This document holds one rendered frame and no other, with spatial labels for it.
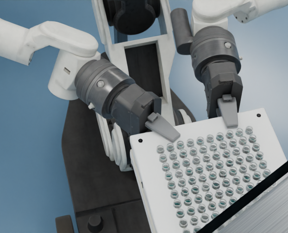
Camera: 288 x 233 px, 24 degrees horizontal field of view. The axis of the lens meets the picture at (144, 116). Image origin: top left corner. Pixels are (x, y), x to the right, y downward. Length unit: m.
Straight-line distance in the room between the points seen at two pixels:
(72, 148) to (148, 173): 1.08
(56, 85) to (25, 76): 1.33
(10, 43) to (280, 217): 0.90
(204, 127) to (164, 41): 0.48
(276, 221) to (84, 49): 0.85
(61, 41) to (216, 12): 0.30
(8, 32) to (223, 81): 0.40
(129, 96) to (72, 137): 1.06
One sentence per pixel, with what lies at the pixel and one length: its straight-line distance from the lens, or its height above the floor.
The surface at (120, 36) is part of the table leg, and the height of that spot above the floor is 0.21.
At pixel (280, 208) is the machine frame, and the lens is 0.42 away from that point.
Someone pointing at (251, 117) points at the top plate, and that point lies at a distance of 1.19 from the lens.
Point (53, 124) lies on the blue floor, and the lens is 2.45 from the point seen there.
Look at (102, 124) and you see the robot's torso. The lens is 2.04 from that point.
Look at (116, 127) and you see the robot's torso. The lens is 1.67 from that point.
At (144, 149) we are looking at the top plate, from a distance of 1.14.
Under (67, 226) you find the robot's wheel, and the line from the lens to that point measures 2.02.
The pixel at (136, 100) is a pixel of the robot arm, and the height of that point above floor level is 1.09.
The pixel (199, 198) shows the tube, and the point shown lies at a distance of 1.10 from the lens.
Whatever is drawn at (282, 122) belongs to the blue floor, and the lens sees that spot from 2.48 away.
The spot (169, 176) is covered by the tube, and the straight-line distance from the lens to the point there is 1.12.
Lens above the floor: 2.01
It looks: 55 degrees down
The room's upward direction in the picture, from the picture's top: straight up
